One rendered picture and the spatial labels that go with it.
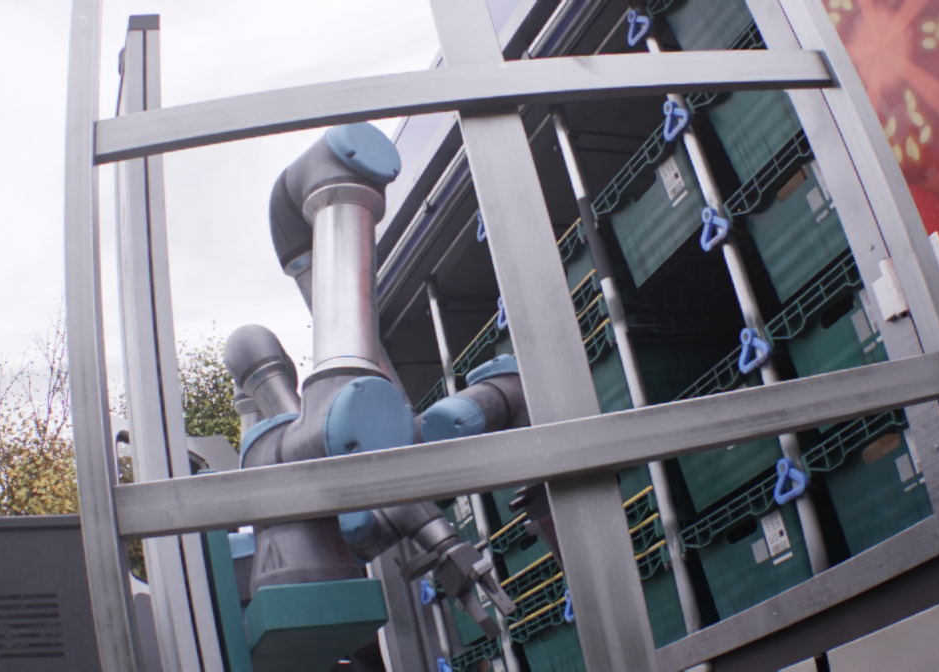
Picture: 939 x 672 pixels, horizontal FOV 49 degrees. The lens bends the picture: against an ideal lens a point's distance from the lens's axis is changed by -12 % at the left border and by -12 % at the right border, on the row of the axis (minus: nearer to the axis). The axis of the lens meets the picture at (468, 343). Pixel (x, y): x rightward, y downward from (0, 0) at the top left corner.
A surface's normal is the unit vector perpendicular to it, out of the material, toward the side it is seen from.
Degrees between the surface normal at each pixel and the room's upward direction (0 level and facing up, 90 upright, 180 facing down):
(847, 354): 92
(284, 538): 73
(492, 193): 90
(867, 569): 90
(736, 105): 94
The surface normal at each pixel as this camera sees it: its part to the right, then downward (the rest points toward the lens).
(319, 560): 0.36, -0.69
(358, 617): 0.31, -0.44
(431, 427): -0.58, 0.25
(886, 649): -0.90, 0.01
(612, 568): 0.10, -0.41
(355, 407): 0.67, -0.30
